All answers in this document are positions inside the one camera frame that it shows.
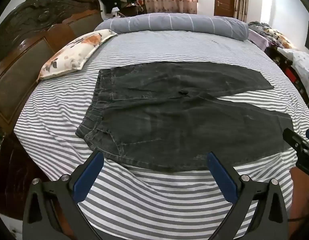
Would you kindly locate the red and black object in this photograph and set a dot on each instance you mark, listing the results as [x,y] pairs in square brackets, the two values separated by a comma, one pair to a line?
[293,76]

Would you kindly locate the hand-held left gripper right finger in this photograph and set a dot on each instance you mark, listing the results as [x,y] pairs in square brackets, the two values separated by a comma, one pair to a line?
[223,177]

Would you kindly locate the brown patterned curtain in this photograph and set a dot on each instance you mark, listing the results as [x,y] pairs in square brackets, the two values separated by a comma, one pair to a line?
[240,0]

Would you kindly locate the floral pillow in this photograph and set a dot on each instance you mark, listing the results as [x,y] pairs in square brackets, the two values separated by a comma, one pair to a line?
[72,52]

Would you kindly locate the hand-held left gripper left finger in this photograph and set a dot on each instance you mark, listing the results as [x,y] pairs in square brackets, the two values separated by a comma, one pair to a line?
[88,177]

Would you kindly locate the grey rolled duvet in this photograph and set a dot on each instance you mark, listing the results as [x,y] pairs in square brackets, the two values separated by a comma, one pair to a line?
[169,23]

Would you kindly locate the pile of colourful clothes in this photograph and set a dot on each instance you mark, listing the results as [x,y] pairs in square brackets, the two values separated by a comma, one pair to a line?
[274,36]

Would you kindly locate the dark grey denim pants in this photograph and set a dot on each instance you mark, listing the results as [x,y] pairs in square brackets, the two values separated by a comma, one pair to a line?
[169,120]

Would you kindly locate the bed with striped sheet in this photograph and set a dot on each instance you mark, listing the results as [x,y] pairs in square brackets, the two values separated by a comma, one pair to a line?
[157,205]

